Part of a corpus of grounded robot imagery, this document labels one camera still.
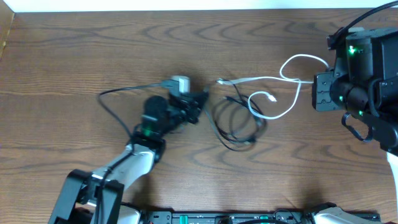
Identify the white usb cable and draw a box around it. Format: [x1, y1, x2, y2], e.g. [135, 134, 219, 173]
[216, 54, 330, 121]

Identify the black usb cable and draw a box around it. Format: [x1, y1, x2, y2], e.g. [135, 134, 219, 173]
[203, 79, 267, 152]

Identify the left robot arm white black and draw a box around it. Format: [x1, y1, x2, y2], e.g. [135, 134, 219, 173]
[49, 93, 209, 223]

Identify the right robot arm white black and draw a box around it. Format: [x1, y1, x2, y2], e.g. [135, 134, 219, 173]
[312, 28, 397, 179]

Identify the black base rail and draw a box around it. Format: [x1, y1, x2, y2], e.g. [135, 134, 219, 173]
[146, 210, 382, 224]

